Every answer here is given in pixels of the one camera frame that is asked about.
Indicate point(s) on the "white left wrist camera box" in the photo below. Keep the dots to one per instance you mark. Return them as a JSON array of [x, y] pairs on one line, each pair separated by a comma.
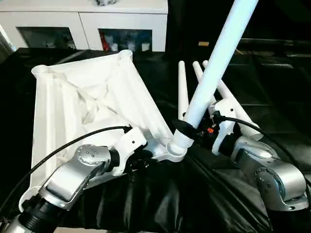
[[129, 141]]

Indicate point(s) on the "shiny ornament on cabinet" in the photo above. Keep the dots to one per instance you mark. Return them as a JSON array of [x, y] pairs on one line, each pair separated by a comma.
[[105, 2]]

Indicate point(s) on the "black work mat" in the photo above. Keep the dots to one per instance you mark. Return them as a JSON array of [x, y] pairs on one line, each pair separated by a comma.
[[160, 204]]

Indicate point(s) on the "white plastic table top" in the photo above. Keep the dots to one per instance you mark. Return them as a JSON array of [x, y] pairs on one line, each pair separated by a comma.
[[73, 92]]

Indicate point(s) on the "white plastic table leg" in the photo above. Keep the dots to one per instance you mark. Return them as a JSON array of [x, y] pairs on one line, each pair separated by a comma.
[[218, 63], [182, 92], [199, 77], [233, 104]]

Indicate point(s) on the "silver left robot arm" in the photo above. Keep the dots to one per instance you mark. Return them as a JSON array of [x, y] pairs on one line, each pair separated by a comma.
[[73, 174]]

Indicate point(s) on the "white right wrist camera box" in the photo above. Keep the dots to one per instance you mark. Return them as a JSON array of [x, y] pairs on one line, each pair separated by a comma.
[[224, 131]]

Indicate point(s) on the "small yellow tag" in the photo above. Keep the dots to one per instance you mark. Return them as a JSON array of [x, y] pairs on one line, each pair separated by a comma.
[[203, 43]]

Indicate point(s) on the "white cabinet with glass doors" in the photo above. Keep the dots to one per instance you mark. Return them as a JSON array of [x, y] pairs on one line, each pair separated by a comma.
[[87, 22]]

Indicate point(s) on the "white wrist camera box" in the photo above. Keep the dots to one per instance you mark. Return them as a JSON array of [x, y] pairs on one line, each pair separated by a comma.
[[129, 141], [224, 131]]

